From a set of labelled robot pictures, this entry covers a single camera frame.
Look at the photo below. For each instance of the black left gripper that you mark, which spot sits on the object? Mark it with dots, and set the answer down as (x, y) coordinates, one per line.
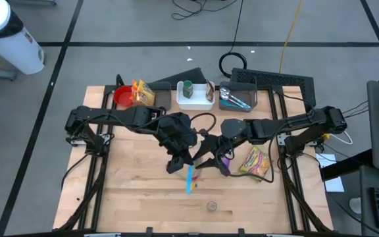
(178, 133)

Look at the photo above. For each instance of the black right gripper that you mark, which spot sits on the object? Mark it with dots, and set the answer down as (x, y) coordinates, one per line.
(224, 146)

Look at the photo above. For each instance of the blue pink ramen pack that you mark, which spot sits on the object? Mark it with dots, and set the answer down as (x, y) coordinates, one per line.
(189, 179)

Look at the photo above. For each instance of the brown food packet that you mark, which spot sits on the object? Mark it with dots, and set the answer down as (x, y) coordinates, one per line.
(210, 92)

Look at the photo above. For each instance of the green lid spice jar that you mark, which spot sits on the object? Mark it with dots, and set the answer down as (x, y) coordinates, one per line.
(187, 90)

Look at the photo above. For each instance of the orange ramen pack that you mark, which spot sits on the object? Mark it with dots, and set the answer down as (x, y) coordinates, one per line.
(135, 93)

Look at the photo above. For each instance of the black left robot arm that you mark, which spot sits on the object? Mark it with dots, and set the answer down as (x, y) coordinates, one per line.
(120, 116)

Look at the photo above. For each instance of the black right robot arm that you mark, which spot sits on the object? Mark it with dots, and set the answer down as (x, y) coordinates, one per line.
(291, 123)

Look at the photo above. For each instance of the purple label spice bottle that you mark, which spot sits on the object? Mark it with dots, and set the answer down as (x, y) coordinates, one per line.
(226, 164)

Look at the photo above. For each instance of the green yellow ramen pack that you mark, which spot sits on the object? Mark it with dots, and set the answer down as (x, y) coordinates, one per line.
(254, 163)

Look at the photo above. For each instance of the white plastic tray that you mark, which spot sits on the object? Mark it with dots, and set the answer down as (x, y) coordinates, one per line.
(197, 100)

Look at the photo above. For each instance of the silver mounting plate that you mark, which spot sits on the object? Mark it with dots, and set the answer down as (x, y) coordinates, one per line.
(281, 140)
(76, 141)

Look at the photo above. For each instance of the black flat panel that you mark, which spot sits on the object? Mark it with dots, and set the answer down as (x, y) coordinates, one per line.
(189, 76)

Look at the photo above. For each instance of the red bowl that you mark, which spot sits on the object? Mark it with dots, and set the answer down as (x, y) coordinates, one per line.
(122, 97)

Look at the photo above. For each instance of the black perforated panel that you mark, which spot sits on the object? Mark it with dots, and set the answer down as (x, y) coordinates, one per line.
(268, 79)

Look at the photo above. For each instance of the white paper sheet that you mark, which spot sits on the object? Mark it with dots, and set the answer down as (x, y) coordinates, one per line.
(336, 185)

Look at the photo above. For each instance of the black desk beam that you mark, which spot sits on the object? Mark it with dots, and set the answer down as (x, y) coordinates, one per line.
(347, 166)

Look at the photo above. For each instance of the white computer mouse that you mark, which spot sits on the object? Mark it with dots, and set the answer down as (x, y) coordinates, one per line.
(356, 205)

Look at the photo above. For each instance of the white trash can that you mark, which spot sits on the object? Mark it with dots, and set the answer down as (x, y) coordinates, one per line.
(12, 49)

